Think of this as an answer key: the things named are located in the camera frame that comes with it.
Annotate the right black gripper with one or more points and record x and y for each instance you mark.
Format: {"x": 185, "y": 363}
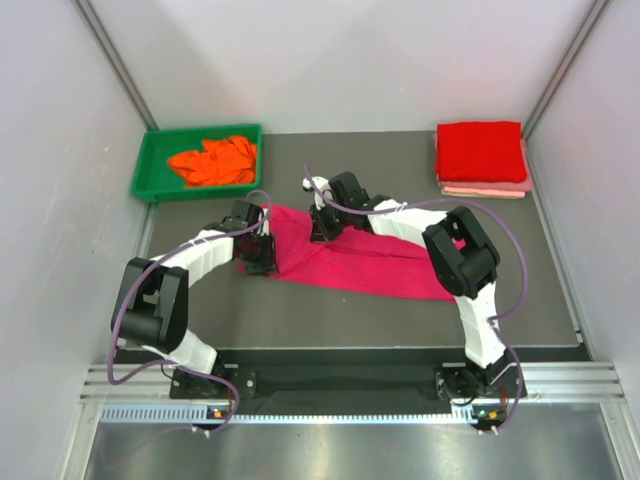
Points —
{"x": 320, "y": 232}

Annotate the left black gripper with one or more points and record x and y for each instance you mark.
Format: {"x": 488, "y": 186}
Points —
{"x": 268, "y": 263}

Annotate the magenta pink t-shirt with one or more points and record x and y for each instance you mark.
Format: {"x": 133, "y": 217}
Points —
{"x": 357, "y": 261}

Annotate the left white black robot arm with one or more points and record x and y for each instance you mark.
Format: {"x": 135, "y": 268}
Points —
{"x": 152, "y": 306}

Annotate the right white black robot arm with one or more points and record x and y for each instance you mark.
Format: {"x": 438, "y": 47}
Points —
{"x": 464, "y": 260}

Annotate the orange t-shirt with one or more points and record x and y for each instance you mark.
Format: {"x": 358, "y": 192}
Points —
{"x": 230, "y": 161}

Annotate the folded peach t-shirt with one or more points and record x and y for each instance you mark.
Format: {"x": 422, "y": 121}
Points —
{"x": 481, "y": 192}

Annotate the green plastic bin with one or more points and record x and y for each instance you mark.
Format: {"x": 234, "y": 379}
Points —
{"x": 153, "y": 180}

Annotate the folded red t-shirt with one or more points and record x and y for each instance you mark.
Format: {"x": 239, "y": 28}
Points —
{"x": 476, "y": 151}

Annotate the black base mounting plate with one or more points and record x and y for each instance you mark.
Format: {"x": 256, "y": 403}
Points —
{"x": 360, "y": 379}

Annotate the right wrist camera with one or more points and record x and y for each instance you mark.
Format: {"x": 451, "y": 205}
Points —
{"x": 321, "y": 189}

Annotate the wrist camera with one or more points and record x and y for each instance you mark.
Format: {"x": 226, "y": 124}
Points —
{"x": 321, "y": 189}
{"x": 265, "y": 228}

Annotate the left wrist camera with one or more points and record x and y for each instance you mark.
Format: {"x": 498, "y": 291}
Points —
{"x": 265, "y": 228}

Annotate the aluminium frame rail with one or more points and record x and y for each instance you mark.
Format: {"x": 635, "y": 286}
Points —
{"x": 150, "y": 385}

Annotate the slotted grey cable duct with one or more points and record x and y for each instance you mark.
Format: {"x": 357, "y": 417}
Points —
{"x": 202, "y": 414}

